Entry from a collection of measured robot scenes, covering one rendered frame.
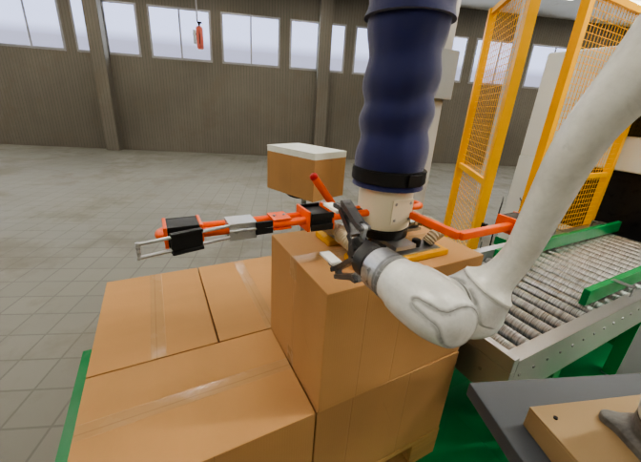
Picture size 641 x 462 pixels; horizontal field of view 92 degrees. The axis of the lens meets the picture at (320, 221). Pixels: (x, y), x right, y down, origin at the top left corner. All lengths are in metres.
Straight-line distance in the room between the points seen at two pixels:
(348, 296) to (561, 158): 0.53
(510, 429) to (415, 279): 0.46
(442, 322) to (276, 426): 0.65
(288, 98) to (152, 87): 3.39
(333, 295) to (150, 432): 0.61
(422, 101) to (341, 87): 8.16
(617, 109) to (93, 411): 1.28
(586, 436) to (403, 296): 0.49
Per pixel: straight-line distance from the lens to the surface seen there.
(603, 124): 0.54
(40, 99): 10.60
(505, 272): 0.65
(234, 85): 8.97
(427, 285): 0.52
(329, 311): 0.81
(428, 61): 0.91
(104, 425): 1.14
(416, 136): 0.92
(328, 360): 0.92
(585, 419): 0.92
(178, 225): 0.77
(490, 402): 0.93
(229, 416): 1.06
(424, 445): 1.65
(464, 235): 0.89
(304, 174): 2.61
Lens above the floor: 1.37
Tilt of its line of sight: 20 degrees down
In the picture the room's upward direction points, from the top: 4 degrees clockwise
